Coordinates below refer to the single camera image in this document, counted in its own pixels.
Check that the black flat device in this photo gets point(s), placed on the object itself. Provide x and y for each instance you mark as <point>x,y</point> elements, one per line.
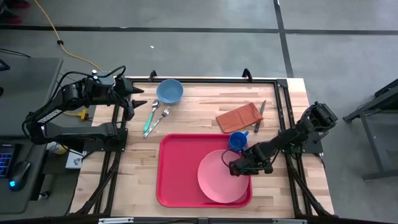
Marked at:
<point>3,66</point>

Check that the silver fork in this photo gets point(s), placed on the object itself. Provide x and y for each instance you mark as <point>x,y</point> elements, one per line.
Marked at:
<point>165,112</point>

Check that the dark lower desk shelf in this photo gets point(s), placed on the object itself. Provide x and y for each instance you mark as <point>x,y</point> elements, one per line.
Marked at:
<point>31,199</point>

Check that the blue plastic bowl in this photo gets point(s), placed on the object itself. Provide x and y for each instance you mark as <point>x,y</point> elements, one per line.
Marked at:
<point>169,91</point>

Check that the blue plastic cup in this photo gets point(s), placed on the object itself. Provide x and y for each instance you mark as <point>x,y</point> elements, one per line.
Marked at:
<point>237,141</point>

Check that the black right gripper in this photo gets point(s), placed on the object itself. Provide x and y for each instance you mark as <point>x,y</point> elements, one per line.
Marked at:
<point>248,165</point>

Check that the black computer mouse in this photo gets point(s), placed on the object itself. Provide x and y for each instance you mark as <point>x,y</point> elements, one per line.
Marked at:
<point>20,174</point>

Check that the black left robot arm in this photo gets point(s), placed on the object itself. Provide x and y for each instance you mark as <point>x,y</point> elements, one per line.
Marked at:
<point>77,132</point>

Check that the orange cloth napkin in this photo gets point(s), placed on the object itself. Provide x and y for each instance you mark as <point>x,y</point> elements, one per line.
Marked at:
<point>239,118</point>

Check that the person's red shoe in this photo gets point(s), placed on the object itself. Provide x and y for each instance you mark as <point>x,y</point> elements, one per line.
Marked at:
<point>11,18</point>
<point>18,3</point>

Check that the red plastic tray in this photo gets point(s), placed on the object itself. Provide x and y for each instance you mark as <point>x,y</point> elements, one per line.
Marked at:
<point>177,171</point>

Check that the white printed box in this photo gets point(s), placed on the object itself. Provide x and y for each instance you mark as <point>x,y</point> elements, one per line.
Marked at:
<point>74,160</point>

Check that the pink plastic plate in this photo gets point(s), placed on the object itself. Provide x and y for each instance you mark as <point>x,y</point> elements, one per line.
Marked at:
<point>217,186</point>

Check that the grey desk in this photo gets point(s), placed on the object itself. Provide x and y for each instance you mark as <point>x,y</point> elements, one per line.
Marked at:
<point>18,102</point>

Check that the backlit keyboard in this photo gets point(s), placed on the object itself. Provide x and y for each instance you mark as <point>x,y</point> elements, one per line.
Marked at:
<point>6,161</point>

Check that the yellow bottle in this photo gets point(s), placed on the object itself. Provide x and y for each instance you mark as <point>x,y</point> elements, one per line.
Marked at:
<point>59,149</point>

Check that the grey metal equipment stand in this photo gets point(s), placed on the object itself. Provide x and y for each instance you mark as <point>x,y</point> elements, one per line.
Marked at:
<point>377,146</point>

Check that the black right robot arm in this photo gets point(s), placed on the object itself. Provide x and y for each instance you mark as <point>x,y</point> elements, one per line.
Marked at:
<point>289,135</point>

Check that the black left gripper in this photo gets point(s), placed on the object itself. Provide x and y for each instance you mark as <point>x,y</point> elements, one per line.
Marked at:
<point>124,90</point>

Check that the silver aluminium bar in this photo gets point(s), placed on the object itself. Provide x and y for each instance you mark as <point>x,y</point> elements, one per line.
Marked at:
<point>289,221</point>
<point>115,221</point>

